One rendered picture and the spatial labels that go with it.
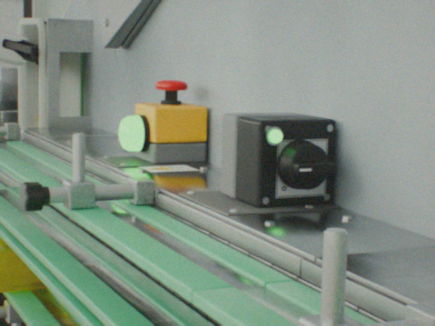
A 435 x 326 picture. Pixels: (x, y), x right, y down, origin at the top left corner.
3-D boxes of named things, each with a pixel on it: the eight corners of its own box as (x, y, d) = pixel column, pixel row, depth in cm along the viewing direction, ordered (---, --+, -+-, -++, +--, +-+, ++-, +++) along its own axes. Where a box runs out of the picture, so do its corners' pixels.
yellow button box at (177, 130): (188, 156, 112) (133, 157, 109) (189, 98, 111) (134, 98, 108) (210, 163, 106) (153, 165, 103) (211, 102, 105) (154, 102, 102)
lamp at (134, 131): (137, 149, 108) (114, 149, 106) (137, 113, 107) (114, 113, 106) (149, 153, 104) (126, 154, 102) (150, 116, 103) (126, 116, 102)
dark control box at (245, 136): (294, 190, 88) (219, 194, 84) (297, 112, 86) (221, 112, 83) (338, 204, 80) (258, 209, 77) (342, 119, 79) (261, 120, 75)
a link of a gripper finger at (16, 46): (-13, 43, 145) (11, 50, 150) (19, 50, 141) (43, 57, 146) (-12, 36, 145) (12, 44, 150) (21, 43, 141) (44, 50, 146)
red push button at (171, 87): (149, 106, 107) (150, 79, 107) (179, 106, 109) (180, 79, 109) (161, 108, 104) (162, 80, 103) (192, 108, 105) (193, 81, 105)
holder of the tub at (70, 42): (66, 165, 167) (25, 167, 163) (66, 21, 163) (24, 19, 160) (92, 178, 151) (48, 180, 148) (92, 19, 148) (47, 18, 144)
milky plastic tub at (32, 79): (63, 138, 166) (17, 139, 162) (63, 20, 163) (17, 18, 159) (90, 149, 151) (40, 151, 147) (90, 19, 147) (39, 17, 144)
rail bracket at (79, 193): (146, 200, 91) (18, 207, 85) (147, 130, 89) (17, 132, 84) (160, 206, 87) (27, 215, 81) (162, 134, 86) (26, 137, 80)
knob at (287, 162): (318, 187, 79) (338, 193, 76) (275, 189, 77) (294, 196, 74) (320, 138, 79) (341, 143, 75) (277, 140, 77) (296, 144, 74)
